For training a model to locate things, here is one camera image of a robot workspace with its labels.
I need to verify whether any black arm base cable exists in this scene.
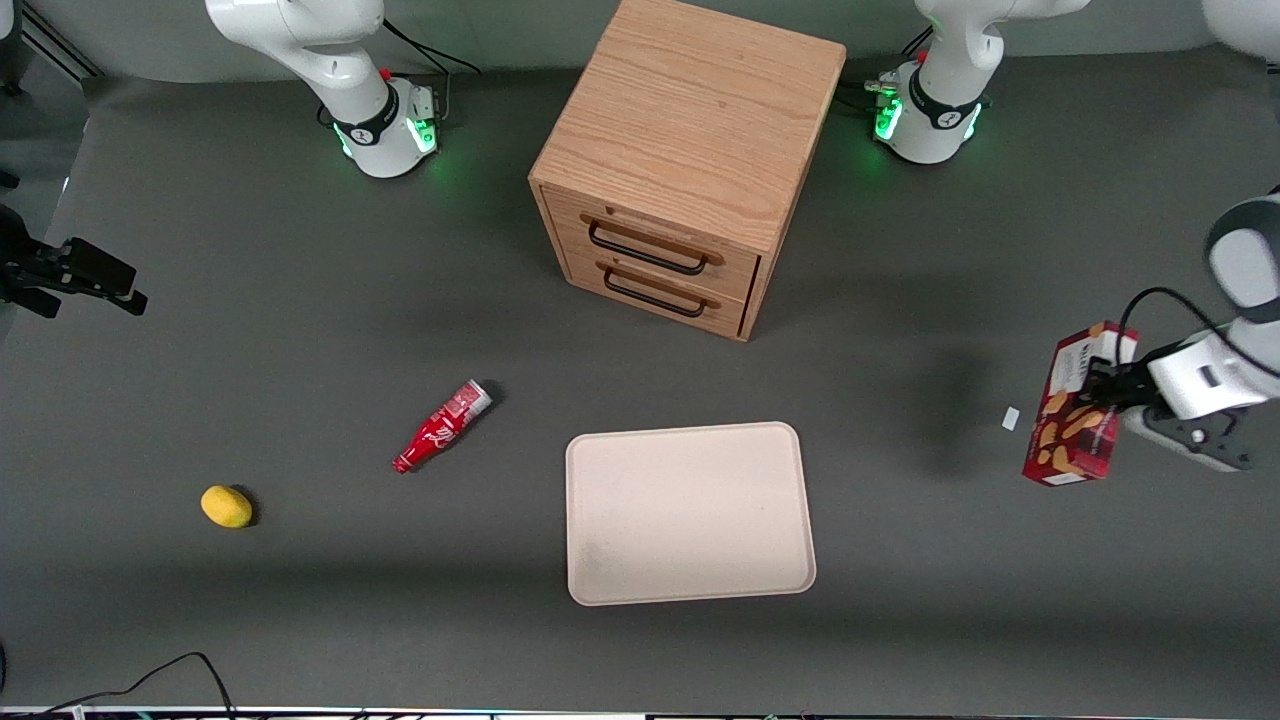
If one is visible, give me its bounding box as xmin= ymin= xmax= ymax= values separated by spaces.
xmin=836 ymin=28 xmax=937 ymax=115
xmin=318 ymin=17 xmax=482 ymax=128

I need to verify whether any red cookie box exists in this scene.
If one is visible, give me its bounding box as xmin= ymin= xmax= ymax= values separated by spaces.
xmin=1021 ymin=320 xmax=1141 ymax=489

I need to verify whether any black right arm base cable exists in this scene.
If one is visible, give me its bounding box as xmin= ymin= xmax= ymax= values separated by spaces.
xmin=318 ymin=17 xmax=482 ymax=128

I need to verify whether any yellow lemon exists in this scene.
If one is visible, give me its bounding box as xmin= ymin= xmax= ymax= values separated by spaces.
xmin=200 ymin=485 xmax=254 ymax=529

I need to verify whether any black cable on table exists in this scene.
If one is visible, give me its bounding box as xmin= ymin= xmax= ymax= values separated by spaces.
xmin=28 ymin=651 xmax=238 ymax=720

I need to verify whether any black left arm base cable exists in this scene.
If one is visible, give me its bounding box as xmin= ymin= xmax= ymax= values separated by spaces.
xmin=836 ymin=28 xmax=937 ymax=115

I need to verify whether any aluminium frame rail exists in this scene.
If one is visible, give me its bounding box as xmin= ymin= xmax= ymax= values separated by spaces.
xmin=18 ymin=0 xmax=104 ymax=83

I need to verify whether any short black drawer handle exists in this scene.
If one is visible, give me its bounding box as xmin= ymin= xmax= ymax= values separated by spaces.
xmin=602 ymin=267 xmax=709 ymax=320

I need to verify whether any wooden drawer with shorter handle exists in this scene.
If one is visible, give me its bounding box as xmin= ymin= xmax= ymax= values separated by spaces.
xmin=563 ymin=250 xmax=751 ymax=338

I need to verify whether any beige rectangular tray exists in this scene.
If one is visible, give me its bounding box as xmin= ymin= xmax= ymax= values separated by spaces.
xmin=565 ymin=421 xmax=818 ymax=608

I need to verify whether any long black drawer handle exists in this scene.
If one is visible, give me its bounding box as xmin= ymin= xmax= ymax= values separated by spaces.
xmin=587 ymin=221 xmax=710 ymax=277

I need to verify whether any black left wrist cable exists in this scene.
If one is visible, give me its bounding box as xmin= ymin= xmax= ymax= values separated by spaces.
xmin=1116 ymin=286 xmax=1280 ymax=381

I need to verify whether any wooden drawer with longer handle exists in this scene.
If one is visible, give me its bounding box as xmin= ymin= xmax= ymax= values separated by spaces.
xmin=573 ymin=205 xmax=762 ymax=301

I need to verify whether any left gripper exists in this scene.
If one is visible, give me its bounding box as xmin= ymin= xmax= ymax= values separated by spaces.
xmin=1077 ymin=328 xmax=1280 ymax=423

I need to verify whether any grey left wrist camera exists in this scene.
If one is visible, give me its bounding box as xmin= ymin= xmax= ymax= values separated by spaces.
xmin=1123 ymin=403 xmax=1257 ymax=474

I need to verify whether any wooden drawer cabinet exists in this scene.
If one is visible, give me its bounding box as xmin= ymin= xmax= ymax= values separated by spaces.
xmin=528 ymin=0 xmax=848 ymax=344

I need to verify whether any red cola bottle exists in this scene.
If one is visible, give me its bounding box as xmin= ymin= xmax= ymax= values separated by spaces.
xmin=391 ymin=379 xmax=495 ymax=475

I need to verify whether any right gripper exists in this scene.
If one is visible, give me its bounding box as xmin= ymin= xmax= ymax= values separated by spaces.
xmin=0 ymin=205 xmax=149 ymax=320

